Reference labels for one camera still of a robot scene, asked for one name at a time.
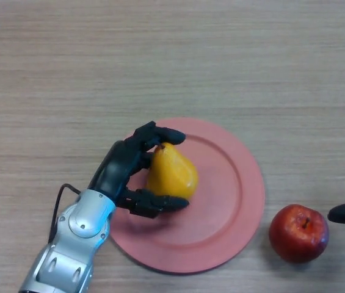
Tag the pink round plate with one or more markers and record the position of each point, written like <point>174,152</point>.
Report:
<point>215,210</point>

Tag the yellow pear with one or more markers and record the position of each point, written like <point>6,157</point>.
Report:
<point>173,174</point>

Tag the red apple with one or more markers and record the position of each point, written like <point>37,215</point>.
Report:
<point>299,233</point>

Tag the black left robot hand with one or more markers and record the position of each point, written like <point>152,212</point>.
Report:
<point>114,171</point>

